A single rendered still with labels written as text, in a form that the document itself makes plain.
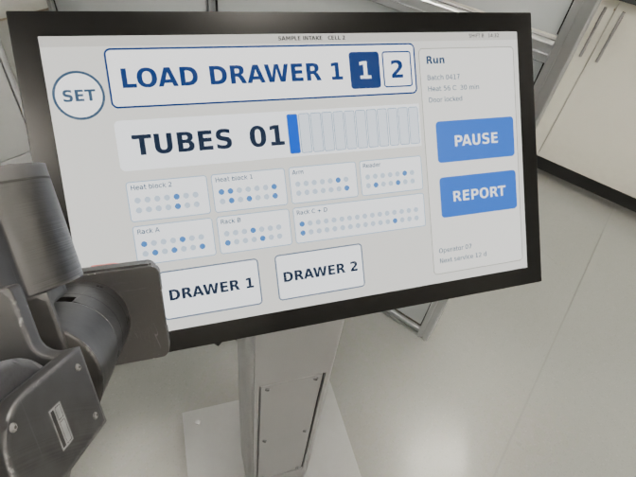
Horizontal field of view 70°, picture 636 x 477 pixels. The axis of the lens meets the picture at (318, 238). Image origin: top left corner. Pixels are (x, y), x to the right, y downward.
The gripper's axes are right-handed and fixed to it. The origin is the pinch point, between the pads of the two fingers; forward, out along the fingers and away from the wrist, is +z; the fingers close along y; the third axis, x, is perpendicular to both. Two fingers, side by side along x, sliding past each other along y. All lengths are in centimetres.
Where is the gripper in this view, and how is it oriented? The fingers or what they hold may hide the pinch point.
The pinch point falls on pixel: (107, 293)
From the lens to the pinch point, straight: 43.4
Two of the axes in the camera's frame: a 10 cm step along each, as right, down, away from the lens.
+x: 0.9, 9.9, 1.3
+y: -9.6, 1.2, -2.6
